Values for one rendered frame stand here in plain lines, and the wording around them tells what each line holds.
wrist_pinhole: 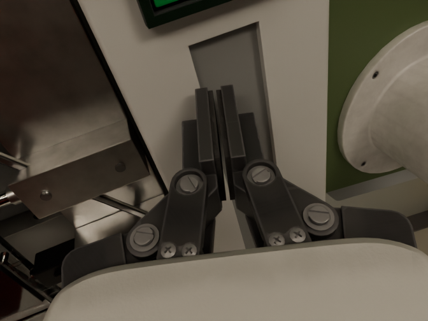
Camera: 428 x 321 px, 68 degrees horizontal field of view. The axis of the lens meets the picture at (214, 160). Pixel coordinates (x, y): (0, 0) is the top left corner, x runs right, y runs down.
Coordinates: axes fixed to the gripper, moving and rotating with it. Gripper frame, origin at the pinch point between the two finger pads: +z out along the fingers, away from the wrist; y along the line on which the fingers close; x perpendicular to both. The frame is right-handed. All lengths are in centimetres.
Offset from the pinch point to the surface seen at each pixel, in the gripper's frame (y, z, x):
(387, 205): 106, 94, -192
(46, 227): -19.3, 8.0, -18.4
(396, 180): 25.9, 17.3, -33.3
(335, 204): 65, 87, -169
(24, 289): -17.6, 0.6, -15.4
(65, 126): -10.1, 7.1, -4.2
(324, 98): 5.5, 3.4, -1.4
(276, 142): 2.9, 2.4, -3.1
